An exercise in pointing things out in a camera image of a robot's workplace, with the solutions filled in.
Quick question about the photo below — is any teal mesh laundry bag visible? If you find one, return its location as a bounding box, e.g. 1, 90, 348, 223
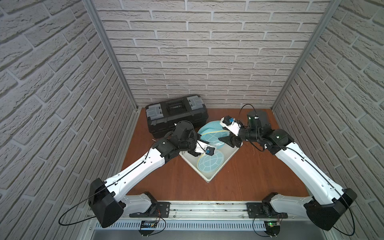
196, 120, 232, 174

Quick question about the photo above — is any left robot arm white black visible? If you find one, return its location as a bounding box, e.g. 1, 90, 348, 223
88, 121, 215, 228

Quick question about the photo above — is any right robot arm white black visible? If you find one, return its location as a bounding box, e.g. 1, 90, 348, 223
220, 110, 357, 231

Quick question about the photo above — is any white perforated plastic basket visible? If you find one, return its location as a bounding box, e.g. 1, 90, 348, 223
180, 128, 239, 183

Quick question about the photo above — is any black plastic toolbox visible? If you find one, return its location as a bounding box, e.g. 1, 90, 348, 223
145, 95, 209, 139

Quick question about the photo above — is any left controller circuit board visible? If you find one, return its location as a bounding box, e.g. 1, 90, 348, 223
139, 221, 158, 237

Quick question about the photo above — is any controller circuit board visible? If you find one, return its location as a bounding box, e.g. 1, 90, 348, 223
264, 222, 281, 238
139, 221, 158, 237

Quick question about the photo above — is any right controller circuit board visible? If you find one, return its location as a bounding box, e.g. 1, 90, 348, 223
264, 222, 281, 238

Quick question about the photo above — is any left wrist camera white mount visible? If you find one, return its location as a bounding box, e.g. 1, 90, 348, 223
194, 141, 215, 156

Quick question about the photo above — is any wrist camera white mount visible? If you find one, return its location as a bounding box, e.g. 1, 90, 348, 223
194, 141, 215, 156
220, 116, 243, 137

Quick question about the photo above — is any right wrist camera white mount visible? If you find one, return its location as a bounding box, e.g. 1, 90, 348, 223
220, 116, 243, 137

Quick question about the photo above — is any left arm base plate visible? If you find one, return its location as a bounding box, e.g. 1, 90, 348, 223
129, 202, 171, 219

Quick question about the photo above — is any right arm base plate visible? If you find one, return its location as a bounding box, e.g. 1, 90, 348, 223
246, 202, 288, 220

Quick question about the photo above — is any right aluminium corner post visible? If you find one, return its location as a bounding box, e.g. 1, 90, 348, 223
271, 0, 342, 112

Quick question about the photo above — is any aluminium corner post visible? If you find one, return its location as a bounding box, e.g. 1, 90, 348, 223
271, 0, 342, 112
83, 0, 138, 112

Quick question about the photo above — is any left aluminium corner post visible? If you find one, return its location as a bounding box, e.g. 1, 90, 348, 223
83, 0, 138, 112

